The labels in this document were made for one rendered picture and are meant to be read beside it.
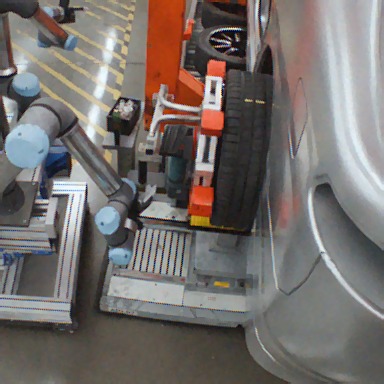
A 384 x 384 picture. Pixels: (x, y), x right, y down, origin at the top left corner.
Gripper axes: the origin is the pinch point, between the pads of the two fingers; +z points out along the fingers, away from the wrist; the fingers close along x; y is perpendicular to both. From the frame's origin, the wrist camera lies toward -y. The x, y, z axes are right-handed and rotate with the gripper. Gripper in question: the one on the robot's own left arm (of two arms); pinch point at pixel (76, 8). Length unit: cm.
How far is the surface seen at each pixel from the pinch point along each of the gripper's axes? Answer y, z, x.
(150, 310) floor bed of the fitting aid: 142, -52, 54
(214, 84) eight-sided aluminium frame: 32, -45, 82
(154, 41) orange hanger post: 17, -17, 49
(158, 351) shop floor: 158, -66, 61
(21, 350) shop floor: 155, -88, -4
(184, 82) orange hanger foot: 40, -2, 60
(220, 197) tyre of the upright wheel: 68, -72, 90
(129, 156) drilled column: 92, 25, 19
